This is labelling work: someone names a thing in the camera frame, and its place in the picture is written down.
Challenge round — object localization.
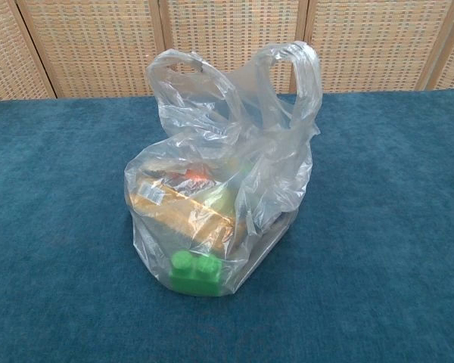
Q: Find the clear plastic shopping bag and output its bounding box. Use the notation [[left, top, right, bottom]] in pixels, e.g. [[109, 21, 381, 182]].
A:
[[123, 39, 323, 294]]

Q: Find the blue carpet table cover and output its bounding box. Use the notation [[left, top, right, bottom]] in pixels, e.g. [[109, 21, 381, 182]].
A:
[[0, 88, 454, 363]]

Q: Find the golden snack box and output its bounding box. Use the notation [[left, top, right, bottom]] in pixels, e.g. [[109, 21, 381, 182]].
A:
[[130, 177, 238, 253]]

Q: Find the green toy building block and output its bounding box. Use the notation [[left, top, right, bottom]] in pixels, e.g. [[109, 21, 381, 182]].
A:
[[169, 250, 223, 294]]

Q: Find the pale green item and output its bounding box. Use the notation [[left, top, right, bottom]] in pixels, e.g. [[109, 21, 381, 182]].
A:
[[211, 188, 236, 217]]

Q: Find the woven rattan folding screen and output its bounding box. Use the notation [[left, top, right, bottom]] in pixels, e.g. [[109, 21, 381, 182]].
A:
[[0, 0, 454, 101]]

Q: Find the small orange red item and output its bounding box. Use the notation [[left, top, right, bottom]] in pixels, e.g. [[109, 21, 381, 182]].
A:
[[185, 168, 213, 183]]

